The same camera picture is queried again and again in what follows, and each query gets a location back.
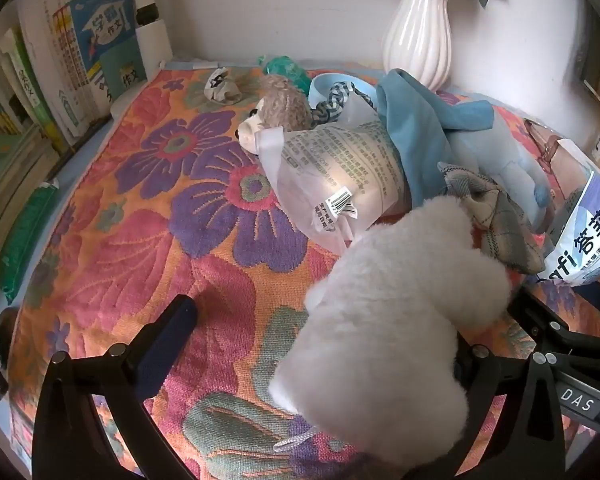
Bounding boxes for floral woven table cloth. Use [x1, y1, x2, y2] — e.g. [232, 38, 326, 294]
[8, 68, 600, 479]

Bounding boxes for blue white tissue pack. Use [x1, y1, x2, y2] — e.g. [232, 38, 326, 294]
[536, 174, 600, 286]

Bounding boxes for light blue plush toy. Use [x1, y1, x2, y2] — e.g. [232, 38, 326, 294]
[448, 110, 552, 234]

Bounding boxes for green fuzzy ball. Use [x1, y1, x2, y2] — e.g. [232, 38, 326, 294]
[259, 54, 311, 96]

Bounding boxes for plaid fabric pouch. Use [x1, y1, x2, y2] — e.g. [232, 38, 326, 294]
[438, 162, 545, 275]

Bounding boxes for stack of books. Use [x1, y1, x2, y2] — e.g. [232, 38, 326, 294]
[0, 0, 77, 271]

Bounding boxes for white fluffy plush toy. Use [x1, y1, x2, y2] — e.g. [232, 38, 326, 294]
[268, 196, 512, 469]

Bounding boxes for blue cover book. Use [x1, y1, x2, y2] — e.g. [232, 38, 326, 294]
[50, 0, 146, 132]

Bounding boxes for white ribbed ceramic vase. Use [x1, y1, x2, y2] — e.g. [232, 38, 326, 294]
[382, 0, 452, 92]

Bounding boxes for green plastic package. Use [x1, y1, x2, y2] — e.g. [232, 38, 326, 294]
[0, 182, 59, 306]

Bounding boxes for plastic bagged soft item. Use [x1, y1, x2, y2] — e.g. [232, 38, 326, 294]
[256, 93, 411, 255]

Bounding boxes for brown paper bag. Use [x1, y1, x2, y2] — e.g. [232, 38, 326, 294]
[524, 119, 588, 198]

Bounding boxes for brown hedgehog plush toy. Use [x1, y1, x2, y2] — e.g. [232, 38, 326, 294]
[235, 75, 312, 155]

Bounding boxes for white lamp stand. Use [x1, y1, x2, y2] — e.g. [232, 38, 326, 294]
[111, 0, 173, 120]

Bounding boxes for white grey socks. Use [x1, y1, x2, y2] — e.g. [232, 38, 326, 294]
[204, 67, 242, 105]

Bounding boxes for teal blue cloth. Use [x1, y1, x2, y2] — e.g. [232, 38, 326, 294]
[376, 70, 494, 208]

